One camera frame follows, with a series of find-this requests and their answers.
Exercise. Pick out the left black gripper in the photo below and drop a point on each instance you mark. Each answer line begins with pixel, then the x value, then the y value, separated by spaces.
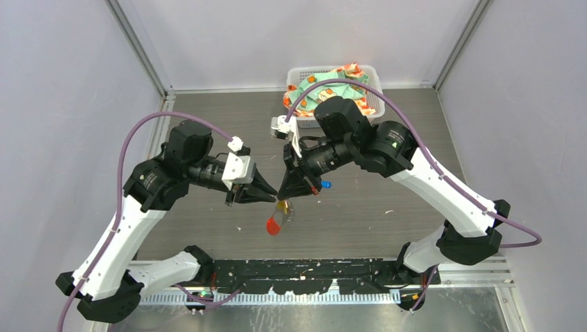
pixel 246 196

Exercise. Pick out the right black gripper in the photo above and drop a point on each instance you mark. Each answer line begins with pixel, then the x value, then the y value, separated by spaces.
pixel 297 181

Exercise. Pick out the key with yellow tag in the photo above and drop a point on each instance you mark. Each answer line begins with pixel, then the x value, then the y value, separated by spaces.
pixel 285 207

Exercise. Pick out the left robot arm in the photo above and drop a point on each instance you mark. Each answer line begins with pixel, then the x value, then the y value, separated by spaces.
pixel 107 288

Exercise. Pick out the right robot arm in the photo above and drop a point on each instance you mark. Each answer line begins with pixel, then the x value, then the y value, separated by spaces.
pixel 469 232

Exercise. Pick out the colourful patterned cloth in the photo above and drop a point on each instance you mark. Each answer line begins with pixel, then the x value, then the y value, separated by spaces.
pixel 309 77

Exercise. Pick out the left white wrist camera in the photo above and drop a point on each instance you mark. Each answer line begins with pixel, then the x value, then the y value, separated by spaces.
pixel 239 165

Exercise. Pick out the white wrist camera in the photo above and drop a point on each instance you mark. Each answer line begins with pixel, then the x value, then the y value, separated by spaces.
pixel 239 165
pixel 286 130

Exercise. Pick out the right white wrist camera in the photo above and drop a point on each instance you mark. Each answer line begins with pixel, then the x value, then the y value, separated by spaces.
pixel 286 130

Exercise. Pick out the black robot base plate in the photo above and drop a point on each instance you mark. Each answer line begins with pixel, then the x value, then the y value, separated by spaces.
pixel 310 276

